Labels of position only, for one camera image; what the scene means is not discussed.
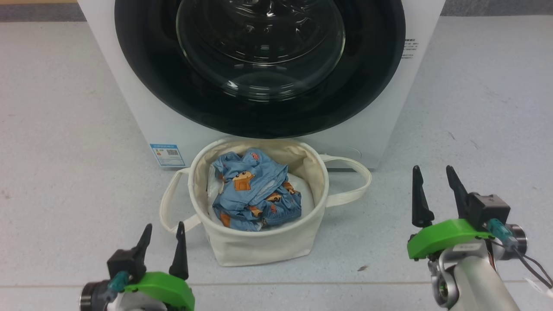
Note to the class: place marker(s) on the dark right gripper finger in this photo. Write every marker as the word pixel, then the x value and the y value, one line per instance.
pixel 460 190
pixel 420 207

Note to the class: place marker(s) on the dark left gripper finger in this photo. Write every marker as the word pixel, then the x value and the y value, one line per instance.
pixel 145 242
pixel 180 259

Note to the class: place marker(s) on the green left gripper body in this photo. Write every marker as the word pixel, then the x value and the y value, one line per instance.
pixel 168 289

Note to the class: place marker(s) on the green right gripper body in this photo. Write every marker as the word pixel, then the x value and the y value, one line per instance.
pixel 445 235

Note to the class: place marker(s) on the blue orange patterned clothes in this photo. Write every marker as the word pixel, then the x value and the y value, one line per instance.
pixel 255 190

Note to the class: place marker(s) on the black round glass washer door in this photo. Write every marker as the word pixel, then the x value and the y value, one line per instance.
pixel 276 116

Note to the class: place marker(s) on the cream canvas laundry basket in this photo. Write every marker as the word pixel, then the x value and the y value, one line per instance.
pixel 259 246

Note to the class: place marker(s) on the white front-load washing machine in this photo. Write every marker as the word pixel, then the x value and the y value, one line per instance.
pixel 129 86

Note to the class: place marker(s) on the oval washer filter cover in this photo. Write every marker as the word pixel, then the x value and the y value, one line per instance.
pixel 352 153

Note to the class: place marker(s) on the blue energy label sticker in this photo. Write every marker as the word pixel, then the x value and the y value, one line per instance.
pixel 167 154

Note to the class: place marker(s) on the white pillow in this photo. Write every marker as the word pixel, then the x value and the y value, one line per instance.
pixel 302 188

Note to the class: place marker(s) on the small printed text label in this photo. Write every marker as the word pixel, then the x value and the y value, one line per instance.
pixel 411 47

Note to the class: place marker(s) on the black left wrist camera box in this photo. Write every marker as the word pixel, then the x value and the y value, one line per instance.
pixel 125 261

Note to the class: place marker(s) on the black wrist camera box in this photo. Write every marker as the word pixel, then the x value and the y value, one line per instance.
pixel 490 207
pixel 125 261

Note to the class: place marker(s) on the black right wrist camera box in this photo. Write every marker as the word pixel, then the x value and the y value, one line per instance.
pixel 490 207

